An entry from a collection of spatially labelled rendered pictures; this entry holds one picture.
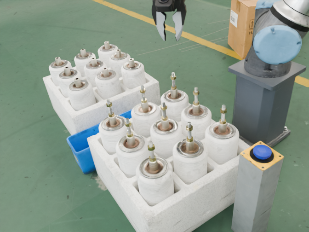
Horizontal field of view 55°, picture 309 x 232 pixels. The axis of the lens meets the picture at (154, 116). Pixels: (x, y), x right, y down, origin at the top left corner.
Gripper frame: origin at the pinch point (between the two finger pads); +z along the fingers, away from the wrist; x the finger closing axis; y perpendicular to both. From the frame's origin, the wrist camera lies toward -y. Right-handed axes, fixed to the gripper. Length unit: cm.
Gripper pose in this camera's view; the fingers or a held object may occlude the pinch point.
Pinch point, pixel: (170, 37)
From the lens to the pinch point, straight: 92.6
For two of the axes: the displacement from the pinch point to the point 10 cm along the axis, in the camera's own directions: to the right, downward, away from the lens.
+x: -9.6, -0.9, 2.6
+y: 2.6, -6.0, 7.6
